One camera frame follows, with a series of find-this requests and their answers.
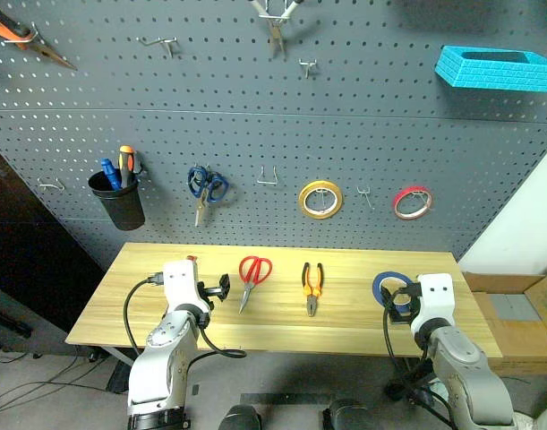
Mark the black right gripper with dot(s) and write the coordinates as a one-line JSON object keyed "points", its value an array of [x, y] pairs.
{"points": [[414, 298]]}

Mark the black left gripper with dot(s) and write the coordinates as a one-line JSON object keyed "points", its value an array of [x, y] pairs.
{"points": [[210, 291]]}

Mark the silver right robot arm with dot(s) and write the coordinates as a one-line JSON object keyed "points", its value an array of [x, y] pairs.
{"points": [[470, 372]]}

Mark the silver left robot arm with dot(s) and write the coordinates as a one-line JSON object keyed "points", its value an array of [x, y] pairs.
{"points": [[159, 358]]}

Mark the grey metal pegboard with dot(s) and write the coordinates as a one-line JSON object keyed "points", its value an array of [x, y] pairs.
{"points": [[273, 130]]}

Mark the blue tape roll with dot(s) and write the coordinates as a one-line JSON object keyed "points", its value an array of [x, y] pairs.
{"points": [[378, 286]]}

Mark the orange black combination pliers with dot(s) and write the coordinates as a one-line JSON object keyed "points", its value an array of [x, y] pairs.
{"points": [[312, 295]]}

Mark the red tape roll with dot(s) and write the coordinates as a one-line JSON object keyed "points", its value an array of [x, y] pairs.
{"points": [[400, 197]]}

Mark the metal pegboard hook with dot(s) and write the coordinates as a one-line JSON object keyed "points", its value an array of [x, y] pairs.
{"points": [[273, 17], [267, 181], [307, 66], [365, 195], [22, 39], [51, 183], [163, 41]]}

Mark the yellow tape roll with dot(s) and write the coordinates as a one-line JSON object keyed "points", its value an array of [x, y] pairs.
{"points": [[305, 206]]}

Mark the black table leg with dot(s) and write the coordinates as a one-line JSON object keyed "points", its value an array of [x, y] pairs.
{"points": [[121, 356]]}

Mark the brown cardboard box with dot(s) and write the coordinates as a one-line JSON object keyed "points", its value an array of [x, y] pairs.
{"points": [[523, 322]]}

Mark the black flat floor plate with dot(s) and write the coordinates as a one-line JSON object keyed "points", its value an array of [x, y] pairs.
{"points": [[291, 398]]}

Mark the dark rounded shape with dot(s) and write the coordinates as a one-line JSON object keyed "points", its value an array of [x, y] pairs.
{"points": [[239, 418]]}

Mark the black plastic cup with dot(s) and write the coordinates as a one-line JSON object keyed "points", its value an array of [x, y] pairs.
{"points": [[121, 206]]}

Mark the blue brick pattern bin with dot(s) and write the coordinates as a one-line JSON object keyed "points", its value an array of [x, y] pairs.
{"points": [[492, 74]]}

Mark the orange needle nose pliers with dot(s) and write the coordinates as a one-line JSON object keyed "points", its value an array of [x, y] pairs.
{"points": [[4, 28]]}

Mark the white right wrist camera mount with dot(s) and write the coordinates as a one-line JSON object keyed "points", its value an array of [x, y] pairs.
{"points": [[436, 295]]}

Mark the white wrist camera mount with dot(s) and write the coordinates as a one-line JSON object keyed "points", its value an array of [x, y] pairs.
{"points": [[436, 295], [179, 282]]}

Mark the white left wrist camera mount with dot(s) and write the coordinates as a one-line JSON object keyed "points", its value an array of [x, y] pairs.
{"points": [[179, 282]]}

